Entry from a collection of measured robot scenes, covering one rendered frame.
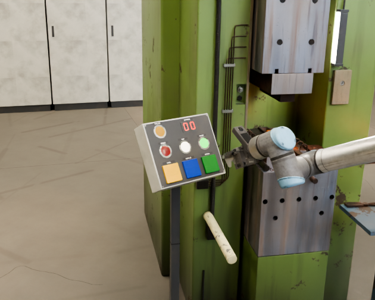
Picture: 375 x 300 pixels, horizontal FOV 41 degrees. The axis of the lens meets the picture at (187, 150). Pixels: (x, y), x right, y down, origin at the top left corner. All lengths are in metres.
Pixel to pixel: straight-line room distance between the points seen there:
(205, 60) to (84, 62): 5.16
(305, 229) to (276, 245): 0.16
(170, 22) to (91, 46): 4.70
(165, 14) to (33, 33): 4.73
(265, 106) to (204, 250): 0.87
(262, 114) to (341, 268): 0.98
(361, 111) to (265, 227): 0.78
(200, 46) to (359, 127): 0.95
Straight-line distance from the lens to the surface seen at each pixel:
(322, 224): 2.60
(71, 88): 7.47
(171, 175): 2.04
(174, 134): 2.11
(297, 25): 2.33
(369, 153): 1.76
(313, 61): 2.38
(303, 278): 2.71
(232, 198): 2.59
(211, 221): 2.48
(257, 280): 2.62
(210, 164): 2.15
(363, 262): 3.63
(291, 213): 2.50
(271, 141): 1.80
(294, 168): 1.81
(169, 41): 2.76
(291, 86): 2.36
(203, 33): 2.34
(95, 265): 3.40
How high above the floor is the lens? 1.73
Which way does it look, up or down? 18 degrees down
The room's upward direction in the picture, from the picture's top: 1 degrees clockwise
